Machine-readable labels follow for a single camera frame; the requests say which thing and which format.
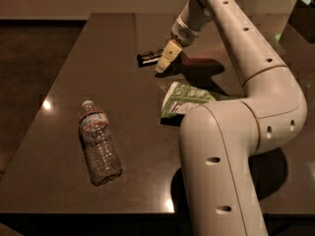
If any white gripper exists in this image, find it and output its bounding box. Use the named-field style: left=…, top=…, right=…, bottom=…
left=156, top=17, right=201, bottom=73

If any black rxbar chocolate bar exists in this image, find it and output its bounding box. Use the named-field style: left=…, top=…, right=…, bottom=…
left=137, top=49, right=162, bottom=68

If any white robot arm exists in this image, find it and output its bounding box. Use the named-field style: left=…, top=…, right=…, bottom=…
left=157, top=0, right=307, bottom=236

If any clear plastic water bottle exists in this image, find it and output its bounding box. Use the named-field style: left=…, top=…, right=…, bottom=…
left=79, top=100, right=122, bottom=186

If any green chip bag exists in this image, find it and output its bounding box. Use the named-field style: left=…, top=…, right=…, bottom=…
left=161, top=82, right=230, bottom=118

